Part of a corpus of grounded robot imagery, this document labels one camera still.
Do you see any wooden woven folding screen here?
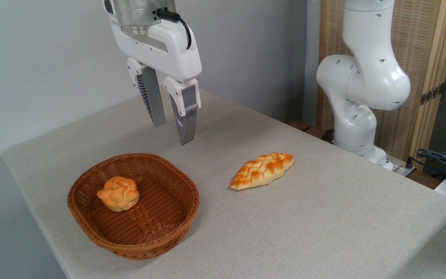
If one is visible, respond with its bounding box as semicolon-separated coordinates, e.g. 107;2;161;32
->
317;0;446;172

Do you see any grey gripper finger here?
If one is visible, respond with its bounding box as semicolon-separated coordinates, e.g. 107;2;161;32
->
163;77;201;146
127;58;167;128

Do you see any grey tablecloth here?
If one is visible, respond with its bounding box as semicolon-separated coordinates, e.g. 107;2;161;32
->
2;89;446;279

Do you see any brown woven wicker basket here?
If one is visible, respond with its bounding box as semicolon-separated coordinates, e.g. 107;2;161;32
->
67;153;200;260

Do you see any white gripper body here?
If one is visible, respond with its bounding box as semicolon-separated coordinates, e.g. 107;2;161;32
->
109;15;202;84

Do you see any long braided bread loaf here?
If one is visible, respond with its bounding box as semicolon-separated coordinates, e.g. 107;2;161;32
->
229;152;295;191

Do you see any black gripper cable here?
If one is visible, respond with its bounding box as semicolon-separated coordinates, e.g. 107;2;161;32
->
157;9;192;50

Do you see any white power strip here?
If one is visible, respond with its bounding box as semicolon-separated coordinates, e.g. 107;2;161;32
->
386;160;417;178

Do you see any metal screen hinge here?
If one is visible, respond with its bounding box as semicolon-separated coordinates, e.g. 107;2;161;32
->
420;83;445;106

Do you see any round knotted bread roll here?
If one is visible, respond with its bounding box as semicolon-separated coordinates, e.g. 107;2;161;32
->
96;176;140;212

